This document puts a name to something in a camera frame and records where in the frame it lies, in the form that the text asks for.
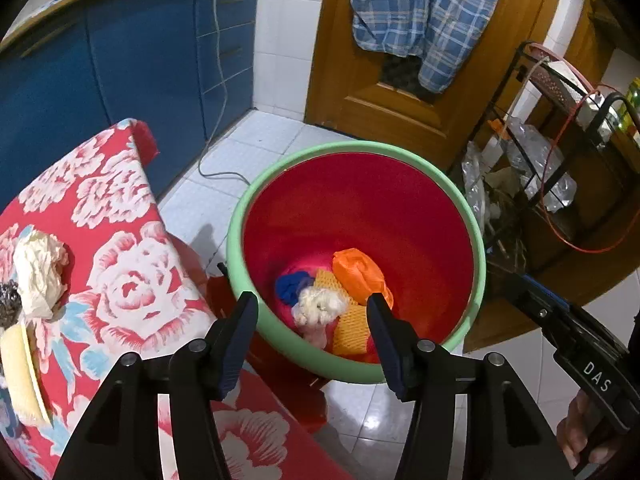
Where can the person's right hand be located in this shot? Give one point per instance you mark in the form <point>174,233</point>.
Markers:
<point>572,435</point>

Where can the orange mesh bag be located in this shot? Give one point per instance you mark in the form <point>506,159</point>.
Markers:
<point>360,272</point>

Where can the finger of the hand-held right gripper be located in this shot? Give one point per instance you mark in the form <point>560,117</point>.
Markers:
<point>540,300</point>

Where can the yellow sponge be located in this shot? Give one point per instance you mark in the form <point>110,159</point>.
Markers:
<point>22,370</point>

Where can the clear plastic bag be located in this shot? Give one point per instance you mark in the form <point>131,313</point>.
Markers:
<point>475,185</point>

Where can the large white paper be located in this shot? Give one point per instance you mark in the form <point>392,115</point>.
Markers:
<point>40,270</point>

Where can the red bucket with green rim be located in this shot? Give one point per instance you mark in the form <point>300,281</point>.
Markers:
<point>350,200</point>

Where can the pink plastic basket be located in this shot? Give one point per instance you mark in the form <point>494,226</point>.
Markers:
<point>565,85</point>

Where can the blue plaid shirt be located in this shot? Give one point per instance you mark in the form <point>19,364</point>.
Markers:
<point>425,10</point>

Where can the black metal rack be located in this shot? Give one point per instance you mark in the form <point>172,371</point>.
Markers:
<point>518,65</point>

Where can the clear crumpled plastic bottles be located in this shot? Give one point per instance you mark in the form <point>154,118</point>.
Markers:
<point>530,145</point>

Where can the dark scouring ball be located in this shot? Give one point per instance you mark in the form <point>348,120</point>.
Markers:
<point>10,305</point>

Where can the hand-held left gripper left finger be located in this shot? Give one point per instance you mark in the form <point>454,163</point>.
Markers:
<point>235,345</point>

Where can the blue cloth scrap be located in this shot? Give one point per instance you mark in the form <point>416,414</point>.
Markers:
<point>290,287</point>

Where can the blue lower cabinets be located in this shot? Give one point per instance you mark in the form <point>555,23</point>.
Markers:
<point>125,60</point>

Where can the red floral tablecloth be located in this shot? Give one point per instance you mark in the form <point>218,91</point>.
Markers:
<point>125,280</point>

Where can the wooden door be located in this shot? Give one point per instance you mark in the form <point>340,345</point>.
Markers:
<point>350,85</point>

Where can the white cotton wad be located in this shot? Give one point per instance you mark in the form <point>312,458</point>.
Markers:
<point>320,305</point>

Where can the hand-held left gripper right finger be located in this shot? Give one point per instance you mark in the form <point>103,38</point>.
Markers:
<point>387,345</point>

